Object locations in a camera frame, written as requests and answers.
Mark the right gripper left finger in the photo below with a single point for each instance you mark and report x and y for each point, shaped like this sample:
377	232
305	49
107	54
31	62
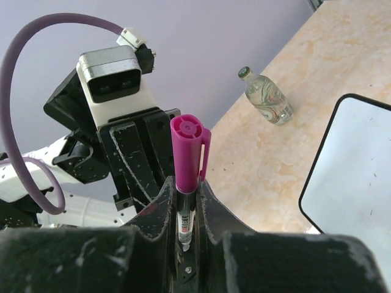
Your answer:
137	257

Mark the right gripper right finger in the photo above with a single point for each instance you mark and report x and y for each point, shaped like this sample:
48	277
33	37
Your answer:
232	257

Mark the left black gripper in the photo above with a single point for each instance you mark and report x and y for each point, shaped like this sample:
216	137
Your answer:
138	151

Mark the magenta capped marker pen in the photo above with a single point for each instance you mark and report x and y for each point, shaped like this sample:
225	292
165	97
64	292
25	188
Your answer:
191	147

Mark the black framed whiteboard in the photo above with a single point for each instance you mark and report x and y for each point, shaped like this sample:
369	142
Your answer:
347	190

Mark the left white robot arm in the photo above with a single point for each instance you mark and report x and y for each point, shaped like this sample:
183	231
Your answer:
77	158

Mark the clear plastic bottle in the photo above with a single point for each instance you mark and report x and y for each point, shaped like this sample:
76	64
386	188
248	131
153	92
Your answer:
266	97

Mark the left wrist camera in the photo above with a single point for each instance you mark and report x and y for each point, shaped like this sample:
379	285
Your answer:
111	80

